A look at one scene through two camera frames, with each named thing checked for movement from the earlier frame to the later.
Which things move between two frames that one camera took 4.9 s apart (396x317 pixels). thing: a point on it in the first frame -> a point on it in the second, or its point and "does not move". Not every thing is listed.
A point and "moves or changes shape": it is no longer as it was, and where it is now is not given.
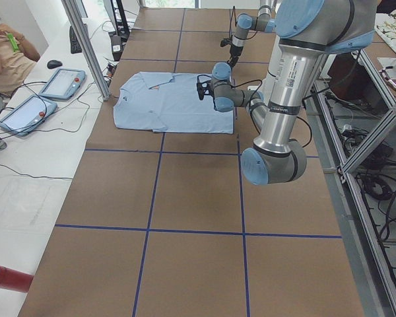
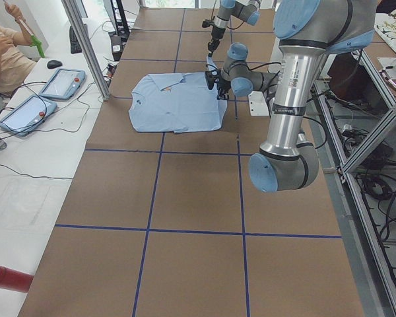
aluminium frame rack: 359,123 does not move
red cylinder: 8,279 does not move
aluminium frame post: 76,20 does not move
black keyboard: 74,46 does not move
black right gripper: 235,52 -> 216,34
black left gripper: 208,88 -> 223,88
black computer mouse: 52,64 does not move
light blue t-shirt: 167,102 moves or changes shape
